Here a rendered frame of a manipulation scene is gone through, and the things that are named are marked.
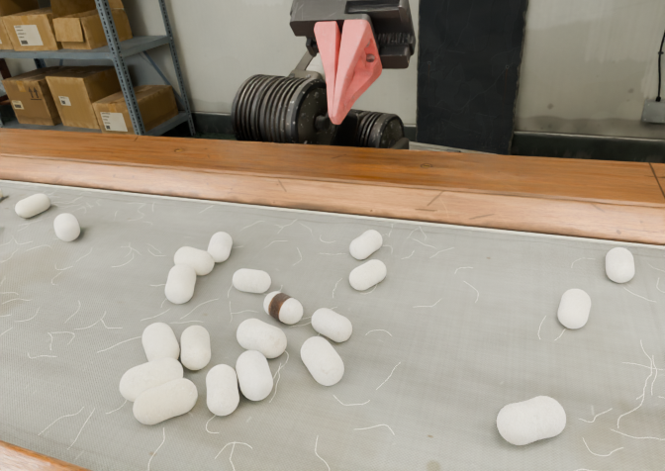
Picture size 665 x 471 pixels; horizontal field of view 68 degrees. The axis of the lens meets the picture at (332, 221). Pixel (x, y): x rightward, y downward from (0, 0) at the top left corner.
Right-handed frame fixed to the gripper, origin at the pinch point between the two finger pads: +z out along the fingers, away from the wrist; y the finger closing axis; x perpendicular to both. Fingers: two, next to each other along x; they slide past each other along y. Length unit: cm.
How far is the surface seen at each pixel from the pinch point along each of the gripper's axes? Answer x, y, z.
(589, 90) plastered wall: 164, 44, -109
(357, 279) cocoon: 0.9, 4.2, 13.7
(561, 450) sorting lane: -4.4, 18.1, 22.1
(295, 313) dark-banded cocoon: -2.0, 1.0, 17.2
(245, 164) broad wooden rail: 10.4, -13.4, 0.9
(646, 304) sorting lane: 4.3, 24.1, 12.0
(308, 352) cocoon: -4.8, 3.5, 19.8
